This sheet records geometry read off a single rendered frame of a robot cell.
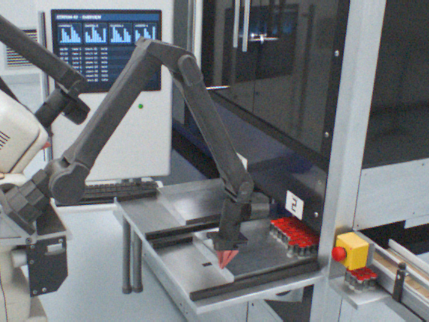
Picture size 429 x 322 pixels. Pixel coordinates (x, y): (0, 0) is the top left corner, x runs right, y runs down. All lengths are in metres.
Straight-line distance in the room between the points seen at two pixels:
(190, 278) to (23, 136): 0.60
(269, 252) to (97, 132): 0.72
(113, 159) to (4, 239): 1.09
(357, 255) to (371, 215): 0.16
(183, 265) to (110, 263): 1.71
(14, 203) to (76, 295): 1.86
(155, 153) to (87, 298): 1.02
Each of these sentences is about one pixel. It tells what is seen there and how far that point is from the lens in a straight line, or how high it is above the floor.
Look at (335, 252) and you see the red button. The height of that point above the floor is 1.00.
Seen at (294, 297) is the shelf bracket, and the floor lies 0.75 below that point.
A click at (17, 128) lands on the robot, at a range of 1.48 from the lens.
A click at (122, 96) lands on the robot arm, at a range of 1.37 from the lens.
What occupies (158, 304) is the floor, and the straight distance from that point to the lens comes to 3.11.
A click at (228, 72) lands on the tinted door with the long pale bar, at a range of 2.13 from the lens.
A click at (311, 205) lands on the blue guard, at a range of 1.76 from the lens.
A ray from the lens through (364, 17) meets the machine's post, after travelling 1.52.
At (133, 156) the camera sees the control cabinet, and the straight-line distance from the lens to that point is 2.45.
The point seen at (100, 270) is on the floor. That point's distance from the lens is 3.38.
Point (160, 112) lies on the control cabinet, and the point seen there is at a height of 1.08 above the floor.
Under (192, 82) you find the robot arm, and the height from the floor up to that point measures 1.46.
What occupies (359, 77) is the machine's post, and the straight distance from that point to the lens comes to 1.55.
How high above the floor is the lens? 1.82
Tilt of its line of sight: 22 degrees down
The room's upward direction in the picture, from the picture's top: 3 degrees clockwise
